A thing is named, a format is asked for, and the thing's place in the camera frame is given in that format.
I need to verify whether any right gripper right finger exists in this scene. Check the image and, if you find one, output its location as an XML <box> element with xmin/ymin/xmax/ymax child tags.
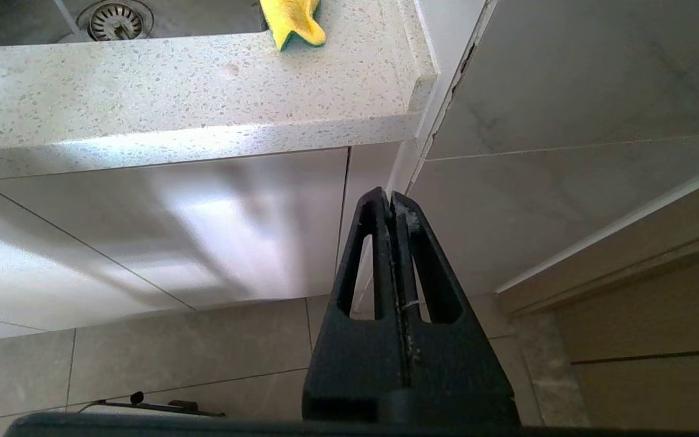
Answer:
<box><xmin>380</xmin><ymin>192</ymin><xmax>520</xmax><ymax>425</ymax></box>

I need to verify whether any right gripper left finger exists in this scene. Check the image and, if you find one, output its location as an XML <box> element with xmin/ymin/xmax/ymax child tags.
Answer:
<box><xmin>303</xmin><ymin>187</ymin><xmax>414</xmax><ymax>424</ymax></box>

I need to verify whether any yellow sponge green backing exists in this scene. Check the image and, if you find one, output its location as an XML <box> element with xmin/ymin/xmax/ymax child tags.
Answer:
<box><xmin>260</xmin><ymin>0</ymin><xmax>327</xmax><ymax>51</ymax></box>

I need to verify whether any stainless steel sink basin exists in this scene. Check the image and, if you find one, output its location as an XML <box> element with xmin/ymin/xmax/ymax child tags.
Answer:
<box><xmin>0</xmin><ymin>0</ymin><xmax>268</xmax><ymax>48</ymax></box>

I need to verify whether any white cabinet door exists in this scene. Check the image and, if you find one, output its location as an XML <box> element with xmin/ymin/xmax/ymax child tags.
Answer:
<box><xmin>0</xmin><ymin>147</ymin><xmax>350</xmax><ymax>310</ymax></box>

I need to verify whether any round metal drain strainer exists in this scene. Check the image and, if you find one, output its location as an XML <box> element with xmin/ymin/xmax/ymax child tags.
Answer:
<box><xmin>76</xmin><ymin>0</ymin><xmax>155</xmax><ymax>42</ymax></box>

